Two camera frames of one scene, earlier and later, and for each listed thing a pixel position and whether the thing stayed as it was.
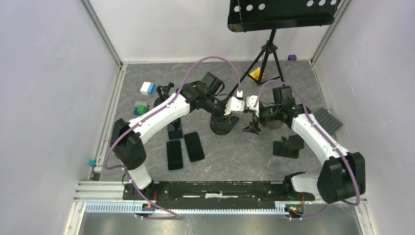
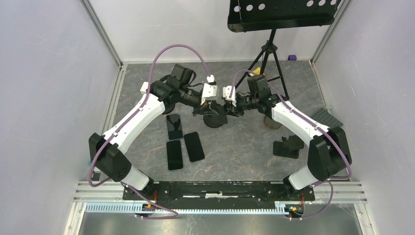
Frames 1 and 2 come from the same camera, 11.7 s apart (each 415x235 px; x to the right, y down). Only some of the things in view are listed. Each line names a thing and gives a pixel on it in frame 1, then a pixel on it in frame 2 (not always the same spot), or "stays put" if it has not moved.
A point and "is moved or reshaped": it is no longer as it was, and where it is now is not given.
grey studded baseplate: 330,124 stays put
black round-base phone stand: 223,125 is moved or reshaped
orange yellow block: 256,73 stays put
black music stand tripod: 255,15 stays put
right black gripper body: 255,117 to 242,103
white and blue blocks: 148,88 stays put
